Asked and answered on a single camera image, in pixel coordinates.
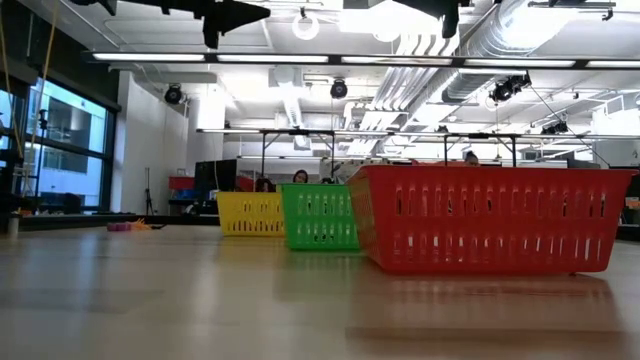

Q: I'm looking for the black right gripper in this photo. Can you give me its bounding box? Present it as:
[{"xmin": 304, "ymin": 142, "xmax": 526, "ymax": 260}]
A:
[{"xmin": 393, "ymin": 0, "xmax": 472, "ymax": 40}]

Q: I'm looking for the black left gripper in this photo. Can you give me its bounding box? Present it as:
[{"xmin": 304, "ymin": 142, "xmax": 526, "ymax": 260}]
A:
[{"xmin": 201, "ymin": 0, "xmax": 272, "ymax": 51}]

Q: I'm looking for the long black linear light fixture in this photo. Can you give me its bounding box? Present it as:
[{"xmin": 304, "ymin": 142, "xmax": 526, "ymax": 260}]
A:
[{"xmin": 82, "ymin": 49, "xmax": 640, "ymax": 71}]

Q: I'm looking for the black spotlight cluster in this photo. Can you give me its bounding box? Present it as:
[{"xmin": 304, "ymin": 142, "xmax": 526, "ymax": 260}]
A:
[{"xmin": 488, "ymin": 73, "xmax": 533, "ymax": 104}]

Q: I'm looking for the black monitor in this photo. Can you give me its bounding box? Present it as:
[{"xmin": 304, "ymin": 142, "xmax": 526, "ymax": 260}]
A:
[{"xmin": 193, "ymin": 158, "xmax": 239, "ymax": 194}]

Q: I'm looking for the red storage bin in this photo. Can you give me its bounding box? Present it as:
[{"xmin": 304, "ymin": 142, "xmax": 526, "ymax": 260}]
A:
[{"xmin": 167, "ymin": 175, "xmax": 196, "ymax": 192}]

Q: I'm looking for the large dark-framed window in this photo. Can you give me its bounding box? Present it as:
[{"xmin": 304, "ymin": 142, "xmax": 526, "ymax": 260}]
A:
[{"xmin": 0, "ymin": 74, "xmax": 117, "ymax": 214}]

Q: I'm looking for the yellow plastic basket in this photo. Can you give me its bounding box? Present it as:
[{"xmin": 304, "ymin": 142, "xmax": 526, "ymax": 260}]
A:
[{"xmin": 216, "ymin": 191, "xmax": 286, "ymax": 238}]

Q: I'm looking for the thin black tripod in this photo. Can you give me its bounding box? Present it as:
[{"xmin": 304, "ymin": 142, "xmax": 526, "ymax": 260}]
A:
[{"xmin": 142, "ymin": 166, "xmax": 155, "ymax": 217}]

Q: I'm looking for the green plastic basket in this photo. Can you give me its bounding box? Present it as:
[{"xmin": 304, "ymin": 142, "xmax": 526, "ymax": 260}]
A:
[{"xmin": 277, "ymin": 182, "xmax": 362, "ymax": 252}]

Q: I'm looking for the red plastic basket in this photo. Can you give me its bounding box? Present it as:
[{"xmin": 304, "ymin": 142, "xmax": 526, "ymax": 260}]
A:
[{"xmin": 345, "ymin": 165, "xmax": 639, "ymax": 276}]

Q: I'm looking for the white ceiling ring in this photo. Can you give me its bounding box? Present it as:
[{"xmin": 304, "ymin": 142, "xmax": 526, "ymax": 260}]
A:
[{"xmin": 291, "ymin": 10, "xmax": 321, "ymax": 42}]

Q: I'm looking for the silver ventilation duct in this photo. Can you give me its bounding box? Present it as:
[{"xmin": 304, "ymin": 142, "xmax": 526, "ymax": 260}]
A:
[{"xmin": 439, "ymin": 0, "xmax": 556, "ymax": 104}]

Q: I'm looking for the black metal rig frame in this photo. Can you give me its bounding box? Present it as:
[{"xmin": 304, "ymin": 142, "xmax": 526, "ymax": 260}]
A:
[
  {"xmin": 442, "ymin": 132, "xmax": 519, "ymax": 169},
  {"xmin": 259, "ymin": 128, "xmax": 337, "ymax": 180}
]

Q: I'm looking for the black ceiling rail fixture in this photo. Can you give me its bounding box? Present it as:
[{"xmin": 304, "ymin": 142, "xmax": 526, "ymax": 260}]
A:
[{"xmin": 527, "ymin": 0, "xmax": 617, "ymax": 22}]

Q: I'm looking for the black aluminium table frame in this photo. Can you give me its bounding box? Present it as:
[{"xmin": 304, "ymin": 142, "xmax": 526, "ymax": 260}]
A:
[{"xmin": 18, "ymin": 213, "xmax": 640, "ymax": 242}]

